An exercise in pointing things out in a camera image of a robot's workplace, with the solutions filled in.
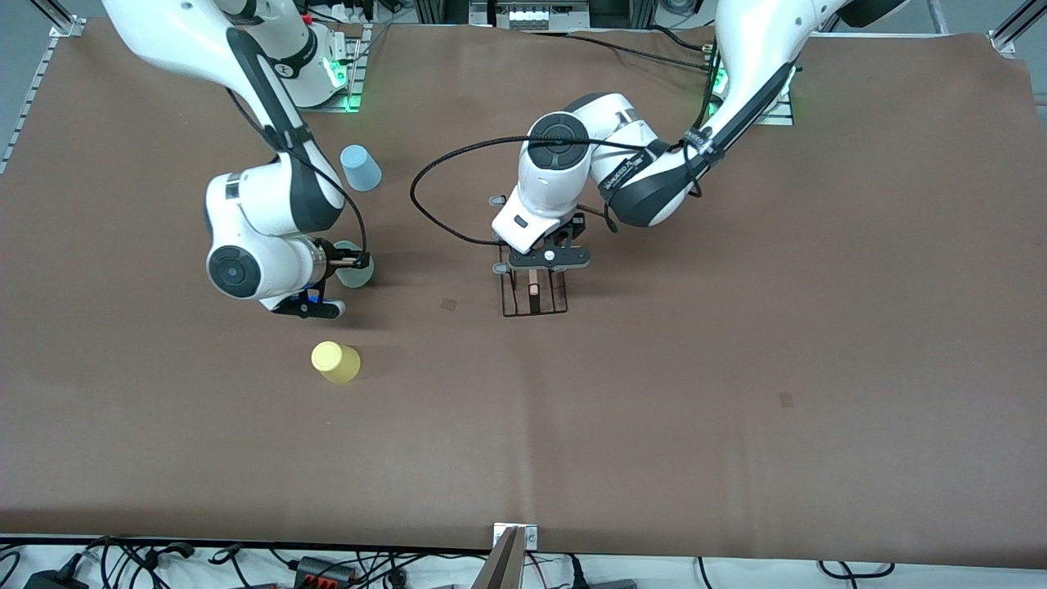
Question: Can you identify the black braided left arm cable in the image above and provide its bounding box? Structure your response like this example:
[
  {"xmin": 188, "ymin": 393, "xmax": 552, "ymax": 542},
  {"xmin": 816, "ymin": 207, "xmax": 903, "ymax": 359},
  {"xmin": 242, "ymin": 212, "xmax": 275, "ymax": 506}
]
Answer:
[{"xmin": 411, "ymin": 135, "xmax": 704, "ymax": 246}]

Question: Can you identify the white power strip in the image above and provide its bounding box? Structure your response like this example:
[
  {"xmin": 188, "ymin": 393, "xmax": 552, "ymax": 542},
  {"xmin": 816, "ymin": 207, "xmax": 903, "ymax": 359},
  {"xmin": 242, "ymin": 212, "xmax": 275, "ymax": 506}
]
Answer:
[{"xmin": 315, "ymin": 2, "xmax": 377, "ymax": 24}]

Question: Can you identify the black base power cable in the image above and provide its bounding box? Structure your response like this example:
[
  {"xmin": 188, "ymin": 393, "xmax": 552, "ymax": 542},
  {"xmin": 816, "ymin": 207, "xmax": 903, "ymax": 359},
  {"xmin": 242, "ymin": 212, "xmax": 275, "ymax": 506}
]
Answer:
[{"xmin": 564, "ymin": 27, "xmax": 721, "ymax": 73}]

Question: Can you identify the black wire cup holder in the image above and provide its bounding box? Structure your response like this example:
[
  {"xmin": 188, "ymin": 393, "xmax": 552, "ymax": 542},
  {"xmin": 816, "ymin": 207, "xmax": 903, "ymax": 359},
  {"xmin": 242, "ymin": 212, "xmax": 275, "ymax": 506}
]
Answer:
[{"xmin": 488, "ymin": 194, "xmax": 571, "ymax": 318}]

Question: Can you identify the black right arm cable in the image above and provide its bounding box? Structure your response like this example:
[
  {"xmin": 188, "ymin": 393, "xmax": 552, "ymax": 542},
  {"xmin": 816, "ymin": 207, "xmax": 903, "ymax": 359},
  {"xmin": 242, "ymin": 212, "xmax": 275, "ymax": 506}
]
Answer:
[{"xmin": 225, "ymin": 86, "xmax": 369, "ymax": 271}]

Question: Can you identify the white electrical device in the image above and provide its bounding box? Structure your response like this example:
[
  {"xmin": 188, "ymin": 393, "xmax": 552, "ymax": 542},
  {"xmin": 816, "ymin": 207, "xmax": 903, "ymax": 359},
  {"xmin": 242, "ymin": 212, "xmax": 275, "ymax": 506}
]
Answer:
[{"xmin": 489, "ymin": 0, "xmax": 591, "ymax": 31}]

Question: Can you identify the brown table cover sheet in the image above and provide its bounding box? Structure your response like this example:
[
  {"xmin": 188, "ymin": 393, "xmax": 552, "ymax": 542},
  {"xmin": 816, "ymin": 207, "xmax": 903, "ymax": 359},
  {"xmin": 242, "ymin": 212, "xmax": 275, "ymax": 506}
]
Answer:
[{"xmin": 0, "ymin": 18, "xmax": 1047, "ymax": 565}]

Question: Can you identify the black box with red connectors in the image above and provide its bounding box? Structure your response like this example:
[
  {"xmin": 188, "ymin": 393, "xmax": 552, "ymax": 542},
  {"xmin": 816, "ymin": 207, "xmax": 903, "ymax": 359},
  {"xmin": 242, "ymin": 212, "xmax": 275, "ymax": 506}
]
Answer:
[{"xmin": 293, "ymin": 556, "xmax": 358, "ymax": 587}]

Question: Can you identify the grey-green plastic cup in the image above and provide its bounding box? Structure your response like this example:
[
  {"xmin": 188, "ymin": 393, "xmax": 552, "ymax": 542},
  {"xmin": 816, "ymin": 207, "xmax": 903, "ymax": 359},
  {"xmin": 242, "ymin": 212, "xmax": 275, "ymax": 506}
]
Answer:
[{"xmin": 334, "ymin": 240, "xmax": 375, "ymax": 289}]

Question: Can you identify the grey camera stand pole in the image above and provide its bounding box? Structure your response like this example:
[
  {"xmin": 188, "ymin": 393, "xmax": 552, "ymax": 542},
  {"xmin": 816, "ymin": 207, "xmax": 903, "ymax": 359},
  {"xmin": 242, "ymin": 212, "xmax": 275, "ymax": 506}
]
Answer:
[{"xmin": 470, "ymin": 526, "xmax": 528, "ymax": 589}]

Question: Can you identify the light blue plastic cup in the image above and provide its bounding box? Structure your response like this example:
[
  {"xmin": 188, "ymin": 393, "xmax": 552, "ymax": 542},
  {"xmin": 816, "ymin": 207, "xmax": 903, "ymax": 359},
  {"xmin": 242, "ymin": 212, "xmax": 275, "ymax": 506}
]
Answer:
[{"xmin": 341, "ymin": 145, "xmax": 383, "ymax": 192}]

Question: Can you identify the aluminium corner profile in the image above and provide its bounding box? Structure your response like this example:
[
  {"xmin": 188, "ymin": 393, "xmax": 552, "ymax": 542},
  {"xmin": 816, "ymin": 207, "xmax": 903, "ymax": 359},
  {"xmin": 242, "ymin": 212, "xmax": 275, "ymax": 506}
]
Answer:
[
  {"xmin": 31, "ymin": 0, "xmax": 85, "ymax": 39},
  {"xmin": 988, "ymin": 0, "xmax": 1047, "ymax": 56}
]

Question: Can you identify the silver stand bracket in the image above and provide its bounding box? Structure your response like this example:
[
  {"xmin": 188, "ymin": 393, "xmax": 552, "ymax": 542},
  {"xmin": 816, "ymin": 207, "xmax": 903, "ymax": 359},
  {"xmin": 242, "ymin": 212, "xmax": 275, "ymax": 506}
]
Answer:
[{"xmin": 493, "ymin": 524, "xmax": 539, "ymax": 551}]

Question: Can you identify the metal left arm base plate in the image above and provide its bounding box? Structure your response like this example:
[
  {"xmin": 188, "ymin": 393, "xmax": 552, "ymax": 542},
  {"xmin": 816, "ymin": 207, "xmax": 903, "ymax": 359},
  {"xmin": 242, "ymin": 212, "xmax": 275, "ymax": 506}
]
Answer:
[{"xmin": 708, "ymin": 78, "xmax": 796, "ymax": 128}]

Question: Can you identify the yellow plastic cup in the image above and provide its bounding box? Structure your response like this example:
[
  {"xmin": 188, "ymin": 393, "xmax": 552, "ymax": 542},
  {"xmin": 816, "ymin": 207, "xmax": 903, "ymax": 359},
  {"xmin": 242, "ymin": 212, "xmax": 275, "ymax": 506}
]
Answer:
[{"xmin": 311, "ymin": 341, "xmax": 362, "ymax": 384}]

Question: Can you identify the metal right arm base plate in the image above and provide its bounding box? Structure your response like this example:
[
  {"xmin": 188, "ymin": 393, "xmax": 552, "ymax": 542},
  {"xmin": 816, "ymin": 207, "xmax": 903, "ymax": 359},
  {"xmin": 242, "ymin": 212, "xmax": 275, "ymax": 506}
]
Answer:
[{"xmin": 274, "ymin": 25, "xmax": 365, "ymax": 113}]

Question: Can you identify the aluminium edge rail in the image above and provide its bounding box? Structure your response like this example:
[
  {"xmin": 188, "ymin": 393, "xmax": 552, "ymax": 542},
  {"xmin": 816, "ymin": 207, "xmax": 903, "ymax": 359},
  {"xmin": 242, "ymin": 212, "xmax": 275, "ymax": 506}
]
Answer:
[{"xmin": 0, "ymin": 37, "xmax": 62, "ymax": 174}]

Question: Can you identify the black looped floor cable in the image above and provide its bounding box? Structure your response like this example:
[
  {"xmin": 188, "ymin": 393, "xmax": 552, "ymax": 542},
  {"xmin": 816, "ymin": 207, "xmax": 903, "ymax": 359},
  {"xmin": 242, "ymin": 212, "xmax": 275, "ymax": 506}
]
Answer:
[{"xmin": 818, "ymin": 560, "xmax": 896, "ymax": 580}]

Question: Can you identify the black power adapter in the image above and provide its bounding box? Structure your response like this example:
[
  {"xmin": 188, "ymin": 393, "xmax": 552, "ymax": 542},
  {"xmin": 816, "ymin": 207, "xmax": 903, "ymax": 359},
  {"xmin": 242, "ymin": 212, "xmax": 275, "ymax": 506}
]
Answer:
[{"xmin": 23, "ymin": 569, "xmax": 89, "ymax": 589}]

